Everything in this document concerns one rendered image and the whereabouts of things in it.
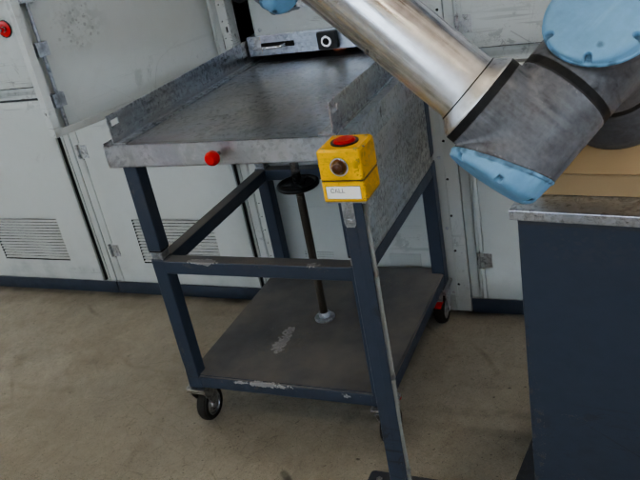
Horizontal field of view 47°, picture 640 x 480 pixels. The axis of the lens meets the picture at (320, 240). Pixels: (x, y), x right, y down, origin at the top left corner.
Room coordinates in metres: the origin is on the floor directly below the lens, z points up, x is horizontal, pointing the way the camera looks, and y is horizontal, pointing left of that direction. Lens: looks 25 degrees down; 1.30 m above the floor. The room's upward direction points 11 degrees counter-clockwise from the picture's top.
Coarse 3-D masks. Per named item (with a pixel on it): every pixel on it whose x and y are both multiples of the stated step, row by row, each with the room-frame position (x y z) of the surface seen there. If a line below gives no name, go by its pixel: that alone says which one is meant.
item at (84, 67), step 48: (48, 0) 1.99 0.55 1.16; (96, 0) 2.09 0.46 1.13; (144, 0) 2.19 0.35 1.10; (192, 0) 2.31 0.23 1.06; (48, 48) 1.94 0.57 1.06; (96, 48) 2.06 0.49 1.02; (144, 48) 2.16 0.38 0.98; (192, 48) 2.28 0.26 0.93; (48, 96) 1.90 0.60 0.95; (96, 96) 2.03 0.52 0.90
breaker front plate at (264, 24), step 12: (252, 0) 2.32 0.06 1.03; (300, 0) 2.25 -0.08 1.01; (252, 12) 2.32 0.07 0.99; (264, 12) 2.31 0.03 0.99; (288, 12) 2.27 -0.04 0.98; (300, 12) 2.25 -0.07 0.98; (312, 12) 2.24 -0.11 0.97; (264, 24) 2.31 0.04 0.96; (276, 24) 2.29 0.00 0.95; (288, 24) 2.28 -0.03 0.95; (300, 24) 2.26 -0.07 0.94; (312, 24) 2.24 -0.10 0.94; (324, 24) 2.22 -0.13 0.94
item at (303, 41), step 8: (288, 32) 2.27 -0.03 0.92; (296, 32) 2.25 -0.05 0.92; (304, 32) 2.24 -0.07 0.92; (312, 32) 2.23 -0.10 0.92; (248, 40) 2.33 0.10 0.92; (264, 40) 2.30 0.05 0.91; (272, 40) 2.29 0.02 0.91; (280, 40) 2.28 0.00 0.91; (288, 40) 2.27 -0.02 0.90; (296, 40) 2.25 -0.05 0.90; (304, 40) 2.24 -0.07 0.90; (312, 40) 2.23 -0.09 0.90; (344, 40) 2.19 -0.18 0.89; (280, 48) 2.28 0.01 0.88; (288, 48) 2.27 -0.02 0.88; (296, 48) 2.26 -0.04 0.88; (304, 48) 2.24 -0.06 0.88; (312, 48) 2.23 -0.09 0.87; (344, 48) 2.19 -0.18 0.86
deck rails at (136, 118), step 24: (240, 48) 2.30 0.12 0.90; (192, 72) 2.04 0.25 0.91; (216, 72) 2.15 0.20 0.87; (240, 72) 2.20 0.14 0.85; (384, 72) 1.76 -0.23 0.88; (144, 96) 1.83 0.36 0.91; (168, 96) 1.92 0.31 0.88; (192, 96) 2.01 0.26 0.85; (336, 96) 1.49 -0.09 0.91; (360, 96) 1.60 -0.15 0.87; (120, 120) 1.74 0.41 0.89; (144, 120) 1.81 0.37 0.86; (336, 120) 1.47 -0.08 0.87; (120, 144) 1.69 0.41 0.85
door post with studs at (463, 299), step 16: (432, 0) 2.03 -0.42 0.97; (448, 144) 2.03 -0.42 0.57; (448, 160) 2.04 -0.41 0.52; (448, 176) 2.04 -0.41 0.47; (448, 192) 2.04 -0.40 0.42; (464, 240) 2.02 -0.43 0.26; (464, 256) 2.03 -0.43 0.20; (464, 272) 2.03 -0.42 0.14; (464, 288) 2.03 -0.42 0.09; (464, 304) 2.03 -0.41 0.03
